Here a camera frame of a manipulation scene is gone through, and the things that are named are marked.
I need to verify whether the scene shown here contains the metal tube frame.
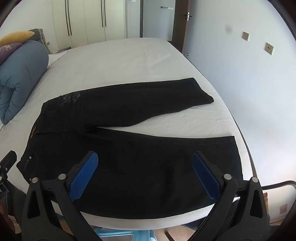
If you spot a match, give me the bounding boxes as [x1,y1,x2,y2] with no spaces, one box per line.
[261,180,296,194]

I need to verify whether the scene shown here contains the rolled blue duvet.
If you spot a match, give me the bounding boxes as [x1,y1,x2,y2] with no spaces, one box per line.
[0,40,50,126]

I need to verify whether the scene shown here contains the yellow pillow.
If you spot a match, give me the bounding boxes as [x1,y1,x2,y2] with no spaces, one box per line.
[0,31,35,47]

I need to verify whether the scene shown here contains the purple pillow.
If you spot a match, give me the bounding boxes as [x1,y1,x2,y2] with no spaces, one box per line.
[0,42,23,67]

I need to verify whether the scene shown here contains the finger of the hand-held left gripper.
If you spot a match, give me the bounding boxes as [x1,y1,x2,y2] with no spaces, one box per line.
[0,150,18,175]

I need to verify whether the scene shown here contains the white wardrobe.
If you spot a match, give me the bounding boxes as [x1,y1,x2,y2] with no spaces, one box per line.
[52,0,127,50]

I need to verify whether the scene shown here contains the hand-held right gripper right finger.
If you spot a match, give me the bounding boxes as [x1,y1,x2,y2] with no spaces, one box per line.
[192,151,271,241]

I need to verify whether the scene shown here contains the black pants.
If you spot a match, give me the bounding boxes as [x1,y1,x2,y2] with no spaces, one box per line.
[16,77,244,220]

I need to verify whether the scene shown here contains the white sheet covered table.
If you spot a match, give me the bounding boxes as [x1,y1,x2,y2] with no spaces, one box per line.
[0,37,255,227]

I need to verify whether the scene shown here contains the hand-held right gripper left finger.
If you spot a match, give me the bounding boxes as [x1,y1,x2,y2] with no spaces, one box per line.
[20,151,100,241]

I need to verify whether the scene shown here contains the light blue plastic stool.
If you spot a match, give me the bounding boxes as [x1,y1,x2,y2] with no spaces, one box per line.
[92,227,168,241]

